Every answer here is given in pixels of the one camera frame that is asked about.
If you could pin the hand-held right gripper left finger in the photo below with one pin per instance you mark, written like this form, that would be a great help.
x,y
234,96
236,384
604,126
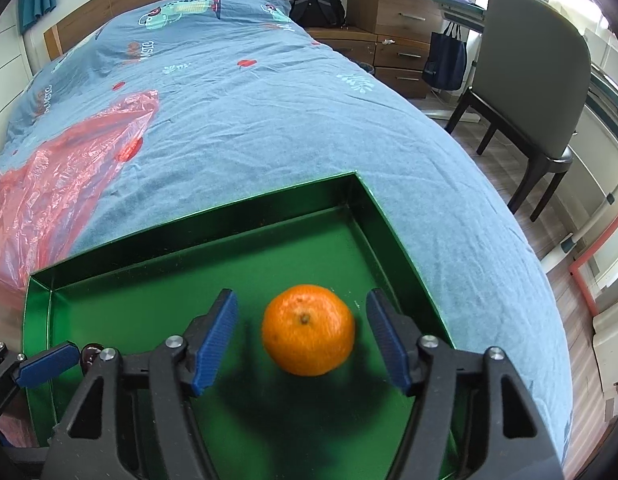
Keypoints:
x,y
216,342

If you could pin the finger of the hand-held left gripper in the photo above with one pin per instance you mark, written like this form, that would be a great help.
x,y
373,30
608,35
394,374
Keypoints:
x,y
46,365

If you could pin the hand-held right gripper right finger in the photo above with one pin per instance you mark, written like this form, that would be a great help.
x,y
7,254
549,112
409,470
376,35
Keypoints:
x,y
389,342

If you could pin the dark red cherry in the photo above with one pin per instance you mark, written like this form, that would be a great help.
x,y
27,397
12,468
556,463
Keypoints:
x,y
90,355

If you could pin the orange mandarin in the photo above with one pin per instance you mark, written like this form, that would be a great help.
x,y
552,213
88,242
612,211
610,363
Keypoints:
x,y
309,332

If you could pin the green metal tray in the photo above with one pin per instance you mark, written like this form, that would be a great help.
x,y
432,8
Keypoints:
x,y
139,285

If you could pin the red plastic sheet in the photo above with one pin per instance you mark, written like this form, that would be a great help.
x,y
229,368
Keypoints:
x,y
64,160

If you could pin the navy tote bag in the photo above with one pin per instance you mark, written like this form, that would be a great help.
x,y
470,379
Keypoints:
x,y
445,62

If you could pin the white wardrobe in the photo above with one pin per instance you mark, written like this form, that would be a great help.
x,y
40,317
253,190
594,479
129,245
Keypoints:
x,y
6,75

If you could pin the grey chair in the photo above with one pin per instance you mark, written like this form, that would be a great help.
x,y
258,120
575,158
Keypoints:
x,y
529,75

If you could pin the wooden nightstand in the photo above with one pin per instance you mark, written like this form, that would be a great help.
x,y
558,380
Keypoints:
x,y
344,42

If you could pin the wooden drawer cabinet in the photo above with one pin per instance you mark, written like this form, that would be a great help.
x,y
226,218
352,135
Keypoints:
x,y
394,5

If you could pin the black backpack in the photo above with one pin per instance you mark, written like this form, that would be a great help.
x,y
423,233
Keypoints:
x,y
314,2

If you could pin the red frame panel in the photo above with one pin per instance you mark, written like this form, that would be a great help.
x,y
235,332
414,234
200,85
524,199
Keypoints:
x,y
586,280

